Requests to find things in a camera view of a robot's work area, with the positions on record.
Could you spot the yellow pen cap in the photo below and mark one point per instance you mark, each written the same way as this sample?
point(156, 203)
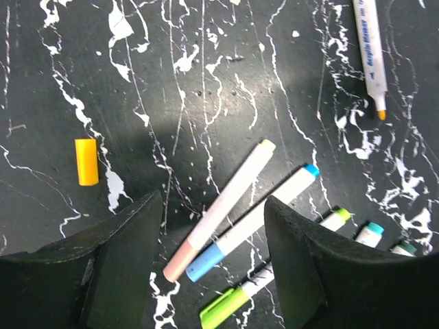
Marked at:
point(87, 161)

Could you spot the light blue marker pen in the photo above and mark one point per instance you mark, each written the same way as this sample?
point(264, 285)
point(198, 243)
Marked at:
point(286, 192)

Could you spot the teal marker pen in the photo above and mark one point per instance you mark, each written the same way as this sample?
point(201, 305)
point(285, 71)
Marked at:
point(370, 235)

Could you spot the yellow marker pen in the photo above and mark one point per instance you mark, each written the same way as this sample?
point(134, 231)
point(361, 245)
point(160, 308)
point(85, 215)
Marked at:
point(370, 46)

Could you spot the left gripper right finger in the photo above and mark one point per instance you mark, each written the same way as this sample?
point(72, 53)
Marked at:
point(325, 280)

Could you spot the pink marker pen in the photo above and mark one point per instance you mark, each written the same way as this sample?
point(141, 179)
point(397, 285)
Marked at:
point(223, 204)

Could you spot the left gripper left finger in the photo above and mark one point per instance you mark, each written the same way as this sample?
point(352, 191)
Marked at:
point(96, 278)

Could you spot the dark green marker pen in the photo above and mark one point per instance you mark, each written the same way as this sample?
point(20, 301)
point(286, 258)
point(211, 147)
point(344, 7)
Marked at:
point(404, 248)

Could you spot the light green marker pen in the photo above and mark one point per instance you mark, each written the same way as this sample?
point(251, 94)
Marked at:
point(225, 305)

